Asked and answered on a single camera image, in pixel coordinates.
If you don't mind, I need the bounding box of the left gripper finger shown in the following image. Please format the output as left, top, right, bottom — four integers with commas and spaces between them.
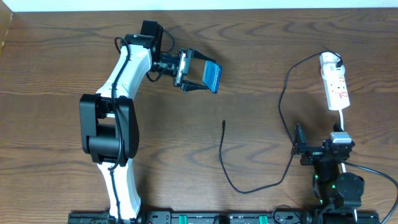
188, 49, 215, 62
181, 80, 208, 91

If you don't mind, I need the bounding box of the blue screen Galaxy smartphone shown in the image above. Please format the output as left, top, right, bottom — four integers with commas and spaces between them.
202, 61, 222, 93

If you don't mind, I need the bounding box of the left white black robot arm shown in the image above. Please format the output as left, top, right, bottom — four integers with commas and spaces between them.
79, 21, 222, 223

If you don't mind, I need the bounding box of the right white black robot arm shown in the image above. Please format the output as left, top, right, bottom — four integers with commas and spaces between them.
292, 124, 364, 223

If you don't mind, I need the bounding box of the white power strip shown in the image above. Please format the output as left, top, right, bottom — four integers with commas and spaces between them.
320, 52, 350, 111

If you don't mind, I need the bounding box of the white USB wall charger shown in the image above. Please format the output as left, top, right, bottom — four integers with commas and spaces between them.
320, 63, 345, 80

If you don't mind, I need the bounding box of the black USB charging cable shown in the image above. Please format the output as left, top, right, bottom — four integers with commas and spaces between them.
218, 50, 344, 195

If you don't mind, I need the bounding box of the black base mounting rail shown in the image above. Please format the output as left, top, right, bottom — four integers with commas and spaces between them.
67, 210, 380, 224

